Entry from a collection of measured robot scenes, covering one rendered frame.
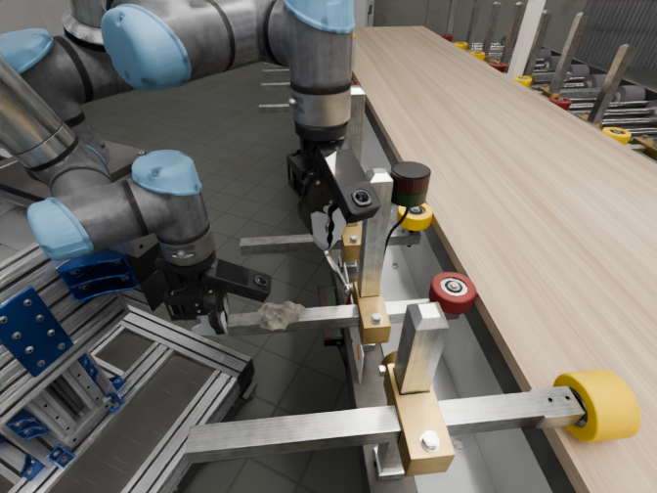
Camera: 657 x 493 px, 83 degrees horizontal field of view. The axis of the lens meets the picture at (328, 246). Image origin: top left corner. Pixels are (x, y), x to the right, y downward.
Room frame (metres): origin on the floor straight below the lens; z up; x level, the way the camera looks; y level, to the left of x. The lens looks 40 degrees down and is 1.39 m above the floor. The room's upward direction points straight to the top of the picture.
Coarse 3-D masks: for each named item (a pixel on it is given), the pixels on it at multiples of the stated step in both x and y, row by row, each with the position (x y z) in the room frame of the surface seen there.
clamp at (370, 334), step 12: (360, 300) 0.47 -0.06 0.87; (372, 300) 0.47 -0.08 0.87; (360, 312) 0.44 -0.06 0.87; (372, 312) 0.44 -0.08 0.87; (384, 312) 0.44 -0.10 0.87; (360, 324) 0.43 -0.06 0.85; (372, 324) 0.41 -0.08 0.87; (384, 324) 0.41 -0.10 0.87; (372, 336) 0.41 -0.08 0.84; (384, 336) 0.41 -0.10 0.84
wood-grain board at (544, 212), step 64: (384, 64) 2.07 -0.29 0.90; (448, 64) 2.07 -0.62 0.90; (384, 128) 1.23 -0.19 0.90; (448, 128) 1.22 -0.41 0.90; (512, 128) 1.22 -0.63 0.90; (576, 128) 1.22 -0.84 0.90; (448, 192) 0.81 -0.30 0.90; (512, 192) 0.81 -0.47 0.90; (576, 192) 0.81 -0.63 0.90; (640, 192) 0.81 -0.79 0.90; (512, 256) 0.56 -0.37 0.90; (576, 256) 0.56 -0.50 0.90; (640, 256) 0.56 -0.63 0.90; (512, 320) 0.40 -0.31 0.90; (576, 320) 0.40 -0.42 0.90; (640, 320) 0.40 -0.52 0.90; (640, 384) 0.28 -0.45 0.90; (576, 448) 0.19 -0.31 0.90; (640, 448) 0.19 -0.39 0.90
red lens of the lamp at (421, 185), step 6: (390, 174) 0.50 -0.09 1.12; (396, 174) 0.49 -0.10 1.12; (396, 180) 0.48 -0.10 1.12; (402, 180) 0.48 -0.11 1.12; (408, 180) 0.47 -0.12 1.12; (414, 180) 0.47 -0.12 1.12; (420, 180) 0.47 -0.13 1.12; (426, 180) 0.48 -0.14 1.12; (396, 186) 0.48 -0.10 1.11; (402, 186) 0.48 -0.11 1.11; (408, 186) 0.47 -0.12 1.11; (414, 186) 0.47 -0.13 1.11; (420, 186) 0.47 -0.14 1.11; (426, 186) 0.48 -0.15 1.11; (408, 192) 0.47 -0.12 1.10; (414, 192) 0.47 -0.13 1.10; (420, 192) 0.47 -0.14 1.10
